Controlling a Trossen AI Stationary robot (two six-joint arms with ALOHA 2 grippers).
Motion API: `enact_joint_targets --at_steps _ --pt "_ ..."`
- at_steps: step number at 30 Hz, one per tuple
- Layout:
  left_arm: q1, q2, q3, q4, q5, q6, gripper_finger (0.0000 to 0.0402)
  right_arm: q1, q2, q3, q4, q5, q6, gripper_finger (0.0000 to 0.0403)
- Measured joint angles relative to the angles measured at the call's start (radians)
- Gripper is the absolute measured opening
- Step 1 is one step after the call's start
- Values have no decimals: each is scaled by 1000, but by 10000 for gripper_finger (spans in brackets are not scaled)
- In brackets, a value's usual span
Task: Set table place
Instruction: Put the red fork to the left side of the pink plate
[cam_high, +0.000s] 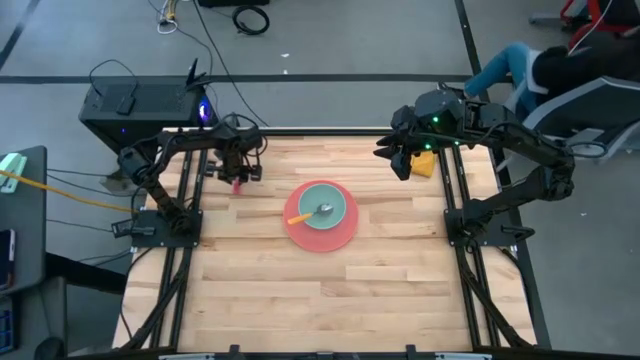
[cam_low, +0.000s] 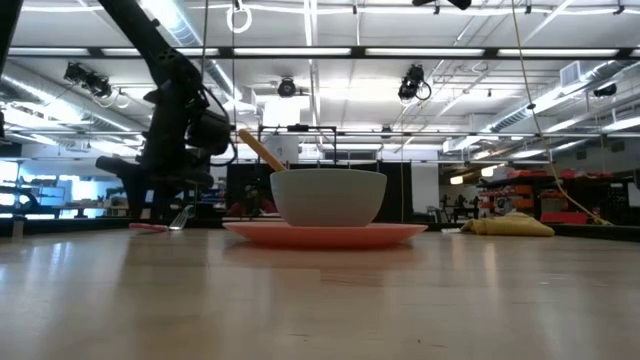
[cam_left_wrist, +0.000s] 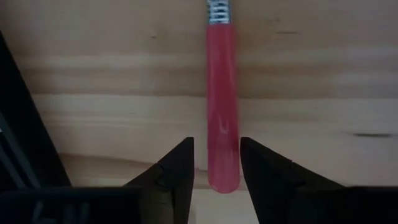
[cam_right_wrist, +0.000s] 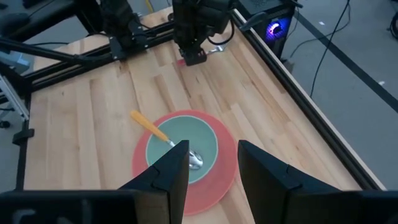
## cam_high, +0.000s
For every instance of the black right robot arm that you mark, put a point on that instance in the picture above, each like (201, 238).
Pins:
(525, 135)

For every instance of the black smartphone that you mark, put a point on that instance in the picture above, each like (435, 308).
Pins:
(6, 257)

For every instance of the red metal cart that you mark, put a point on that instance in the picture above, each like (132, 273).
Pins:
(585, 20)

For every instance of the black metal rail frame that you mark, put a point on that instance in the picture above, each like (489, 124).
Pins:
(325, 132)

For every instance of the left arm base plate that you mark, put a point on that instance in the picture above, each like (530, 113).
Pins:
(150, 235)

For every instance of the grey floor plate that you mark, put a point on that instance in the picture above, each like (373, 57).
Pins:
(117, 182)

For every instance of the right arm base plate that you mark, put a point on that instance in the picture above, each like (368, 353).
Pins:
(495, 232)

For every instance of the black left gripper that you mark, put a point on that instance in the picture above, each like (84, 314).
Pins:
(234, 160)

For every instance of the mint green stapler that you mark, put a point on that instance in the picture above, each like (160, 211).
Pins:
(11, 170)

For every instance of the dark side desk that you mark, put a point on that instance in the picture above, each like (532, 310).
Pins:
(30, 225)

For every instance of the red round plate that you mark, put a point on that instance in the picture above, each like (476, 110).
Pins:
(320, 240)

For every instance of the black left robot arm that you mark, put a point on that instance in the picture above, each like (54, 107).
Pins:
(175, 140)

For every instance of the white and yellow plug bundle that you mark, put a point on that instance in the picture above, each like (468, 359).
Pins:
(169, 20)

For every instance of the mustard yellow folded napkin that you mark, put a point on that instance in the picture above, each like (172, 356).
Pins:
(425, 165)

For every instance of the grey mesh office chair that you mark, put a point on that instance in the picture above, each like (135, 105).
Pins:
(595, 110)

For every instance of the person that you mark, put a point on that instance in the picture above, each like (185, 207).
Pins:
(575, 65)

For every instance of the green round bowl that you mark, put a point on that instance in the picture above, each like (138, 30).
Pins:
(330, 192)

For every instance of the black computer tower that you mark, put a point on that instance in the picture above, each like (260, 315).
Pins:
(150, 105)

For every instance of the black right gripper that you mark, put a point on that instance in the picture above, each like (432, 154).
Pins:
(420, 125)

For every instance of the small black box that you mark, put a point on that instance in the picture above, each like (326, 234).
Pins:
(125, 104)

